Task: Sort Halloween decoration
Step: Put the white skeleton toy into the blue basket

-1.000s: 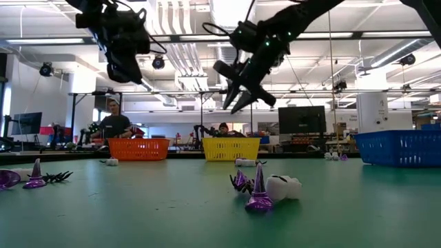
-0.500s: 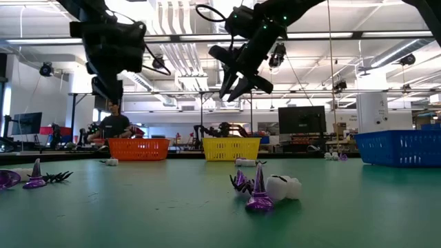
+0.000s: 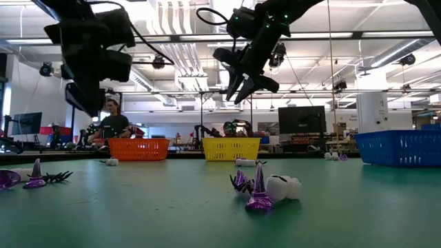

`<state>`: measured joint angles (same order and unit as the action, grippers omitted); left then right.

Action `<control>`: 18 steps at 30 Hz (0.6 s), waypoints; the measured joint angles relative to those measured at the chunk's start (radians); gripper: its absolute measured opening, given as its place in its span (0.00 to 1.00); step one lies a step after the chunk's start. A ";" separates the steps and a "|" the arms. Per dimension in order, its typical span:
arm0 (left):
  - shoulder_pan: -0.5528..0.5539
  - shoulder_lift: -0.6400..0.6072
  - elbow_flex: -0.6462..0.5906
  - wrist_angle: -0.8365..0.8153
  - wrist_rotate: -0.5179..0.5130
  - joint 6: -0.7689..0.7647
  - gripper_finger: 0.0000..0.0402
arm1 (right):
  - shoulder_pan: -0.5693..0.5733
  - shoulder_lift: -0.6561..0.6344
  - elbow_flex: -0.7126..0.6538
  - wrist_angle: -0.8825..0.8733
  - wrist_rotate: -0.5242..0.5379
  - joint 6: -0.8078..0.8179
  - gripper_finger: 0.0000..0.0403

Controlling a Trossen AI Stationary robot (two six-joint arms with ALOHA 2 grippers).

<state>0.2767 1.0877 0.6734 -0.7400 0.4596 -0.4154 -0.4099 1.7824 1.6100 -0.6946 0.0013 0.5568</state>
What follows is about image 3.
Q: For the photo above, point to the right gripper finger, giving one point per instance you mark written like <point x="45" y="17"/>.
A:
<point x="232" y="84"/>
<point x="245" y="92"/>

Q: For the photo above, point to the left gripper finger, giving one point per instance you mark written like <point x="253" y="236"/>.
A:
<point x="82" y="94"/>
<point x="97" y="96"/>

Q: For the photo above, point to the yellow plastic basket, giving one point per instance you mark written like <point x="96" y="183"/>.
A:
<point x="230" y="149"/>

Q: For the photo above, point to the black toy spider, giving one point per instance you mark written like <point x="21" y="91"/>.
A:
<point x="246" y="187"/>
<point x="261" y="162"/>
<point x="102" y="161"/>
<point x="55" y="177"/>

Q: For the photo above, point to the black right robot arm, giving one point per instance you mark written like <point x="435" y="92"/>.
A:
<point x="293" y="7"/>

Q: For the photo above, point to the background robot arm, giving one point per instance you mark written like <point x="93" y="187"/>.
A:
<point x="203" y="131"/>
<point x="56" y="134"/>

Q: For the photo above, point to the person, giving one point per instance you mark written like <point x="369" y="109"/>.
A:
<point x="115" y="125"/>

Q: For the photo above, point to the red bin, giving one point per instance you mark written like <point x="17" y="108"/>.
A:
<point x="46" y="131"/>

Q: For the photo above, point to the dark computer monitor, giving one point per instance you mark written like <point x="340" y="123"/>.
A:
<point x="27" y="123"/>

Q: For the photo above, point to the large black monitor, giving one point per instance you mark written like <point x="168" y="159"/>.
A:
<point x="302" y="120"/>

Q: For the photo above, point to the orange plastic basket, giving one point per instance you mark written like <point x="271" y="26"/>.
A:
<point x="138" y="149"/>

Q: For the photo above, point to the overhead light bar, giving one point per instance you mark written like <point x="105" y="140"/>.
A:
<point x="327" y="35"/>

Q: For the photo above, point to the green table mat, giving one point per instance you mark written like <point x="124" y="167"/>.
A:
<point x="138" y="213"/>

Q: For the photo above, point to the white pillar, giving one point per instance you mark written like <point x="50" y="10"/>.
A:
<point x="372" y="113"/>

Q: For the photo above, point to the blue plastic basket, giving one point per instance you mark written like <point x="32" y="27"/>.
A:
<point x="399" y="148"/>

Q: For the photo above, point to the blue background bin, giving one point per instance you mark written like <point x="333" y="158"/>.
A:
<point x="432" y="126"/>

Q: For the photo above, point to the black ceiling camera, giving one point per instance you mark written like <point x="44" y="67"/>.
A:
<point x="341" y="85"/>
<point x="408" y="59"/>
<point x="45" y="69"/>
<point x="158" y="63"/>
<point x="279" y="56"/>

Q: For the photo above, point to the round silver air duct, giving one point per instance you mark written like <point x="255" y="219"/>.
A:
<point x="232" y="51"/>

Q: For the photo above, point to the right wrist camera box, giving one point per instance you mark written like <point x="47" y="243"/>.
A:
<point x="241" y="25"/>

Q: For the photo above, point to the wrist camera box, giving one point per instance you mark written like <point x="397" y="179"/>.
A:
<point x="115" y="27"/>
<point x="241" y="25"/>

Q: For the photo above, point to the black background rig frame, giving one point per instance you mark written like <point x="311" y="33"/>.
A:
<point x="73" y="131"/>
<point x="202" y="113"/>

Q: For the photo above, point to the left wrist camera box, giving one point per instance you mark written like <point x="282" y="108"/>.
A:
<point x="115" y="27"/>

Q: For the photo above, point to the black aluminium table frame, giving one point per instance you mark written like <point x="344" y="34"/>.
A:
<point x="51" y="157"/>

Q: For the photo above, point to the slanted silver air duct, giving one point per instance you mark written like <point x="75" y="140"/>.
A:
<point x="392" y="55"/>

